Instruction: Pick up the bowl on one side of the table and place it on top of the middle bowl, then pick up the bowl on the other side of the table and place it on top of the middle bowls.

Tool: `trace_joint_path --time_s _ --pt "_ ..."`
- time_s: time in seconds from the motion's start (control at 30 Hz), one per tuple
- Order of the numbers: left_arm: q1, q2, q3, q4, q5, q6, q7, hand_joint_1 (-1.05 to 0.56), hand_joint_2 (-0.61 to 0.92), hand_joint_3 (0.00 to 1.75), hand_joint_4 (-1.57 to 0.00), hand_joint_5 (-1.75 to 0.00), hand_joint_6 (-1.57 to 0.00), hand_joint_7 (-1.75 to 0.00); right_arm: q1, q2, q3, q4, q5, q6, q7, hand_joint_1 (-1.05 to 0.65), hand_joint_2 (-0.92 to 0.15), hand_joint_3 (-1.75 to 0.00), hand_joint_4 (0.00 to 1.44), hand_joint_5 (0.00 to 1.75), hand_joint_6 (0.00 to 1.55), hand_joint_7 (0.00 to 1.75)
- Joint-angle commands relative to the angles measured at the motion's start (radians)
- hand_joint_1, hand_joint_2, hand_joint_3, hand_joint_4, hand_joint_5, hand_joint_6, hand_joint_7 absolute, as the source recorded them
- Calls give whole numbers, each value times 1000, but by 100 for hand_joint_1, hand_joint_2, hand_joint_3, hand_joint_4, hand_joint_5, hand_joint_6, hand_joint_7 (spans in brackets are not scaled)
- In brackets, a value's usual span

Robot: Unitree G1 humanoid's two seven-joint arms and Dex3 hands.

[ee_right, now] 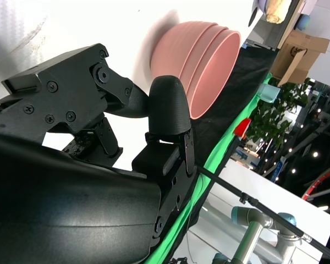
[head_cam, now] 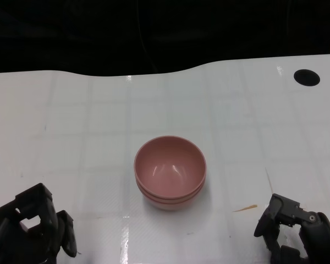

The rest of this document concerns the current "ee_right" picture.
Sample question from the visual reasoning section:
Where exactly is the black tripod pole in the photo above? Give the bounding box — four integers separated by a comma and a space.
195, 164, 330, 260

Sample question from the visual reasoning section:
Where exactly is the grey teal jointed robot arm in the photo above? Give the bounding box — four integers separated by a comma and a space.
211, 206, 303, 264

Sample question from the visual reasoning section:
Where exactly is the white background table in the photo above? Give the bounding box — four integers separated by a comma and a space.
186, 159, 330, 264

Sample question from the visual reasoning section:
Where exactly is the green leafy plant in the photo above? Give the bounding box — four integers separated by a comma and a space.
246, 78, 311, 151

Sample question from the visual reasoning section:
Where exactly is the beige bread roll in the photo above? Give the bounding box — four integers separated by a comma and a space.
265, 0, 290, 23

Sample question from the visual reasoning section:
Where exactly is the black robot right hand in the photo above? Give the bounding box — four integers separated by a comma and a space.
0, 43, 196, 264

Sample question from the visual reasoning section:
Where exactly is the black cloth backdrop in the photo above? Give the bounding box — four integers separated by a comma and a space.
153, 41, 278, 248

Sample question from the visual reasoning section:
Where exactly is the green cloth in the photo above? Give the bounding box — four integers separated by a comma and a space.
145, 73, 273, 264

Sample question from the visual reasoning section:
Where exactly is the red rimmed wheel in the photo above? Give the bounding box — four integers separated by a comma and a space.
301, 167, 330, 201

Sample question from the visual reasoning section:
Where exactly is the red block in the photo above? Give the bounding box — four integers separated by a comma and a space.
234, 118, 252, 138

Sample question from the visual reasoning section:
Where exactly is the teal cup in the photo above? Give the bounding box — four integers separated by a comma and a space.
260, 83, 281, 104

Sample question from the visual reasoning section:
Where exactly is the brown cardboard box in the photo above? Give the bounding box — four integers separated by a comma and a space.
269, 29, 330, 87

